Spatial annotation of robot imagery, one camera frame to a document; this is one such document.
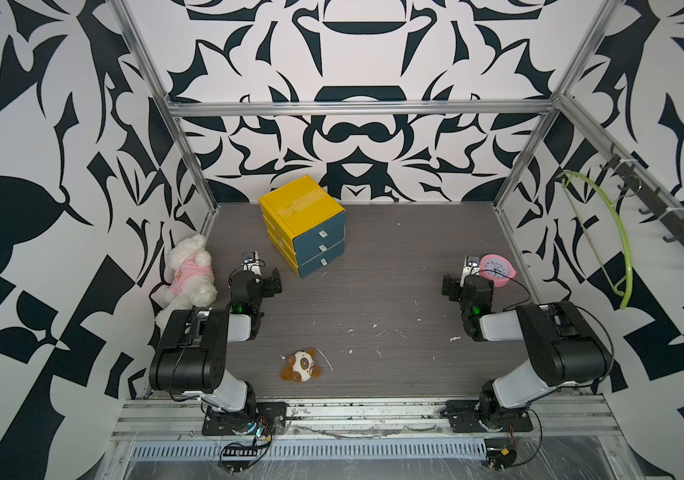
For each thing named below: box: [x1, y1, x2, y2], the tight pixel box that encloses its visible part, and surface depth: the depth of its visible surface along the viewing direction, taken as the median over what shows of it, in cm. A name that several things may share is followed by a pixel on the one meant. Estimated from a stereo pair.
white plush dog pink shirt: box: [155, 234, 218, 333], surface depth 93 cm
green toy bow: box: [556, 171, 633, 309], surface depth 69 cm
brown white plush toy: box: [280, 348, 323, 383], surface depth 82 cm
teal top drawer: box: [293, 210, 346, 253], surface depth 88 cm
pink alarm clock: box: [479, 254, 518, 288], surface depth 103 cm
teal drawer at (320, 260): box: [298, 239, 345, 279], surface depth 101 cm
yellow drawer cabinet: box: [258, 175, 347, 278], surface depth 90 cm
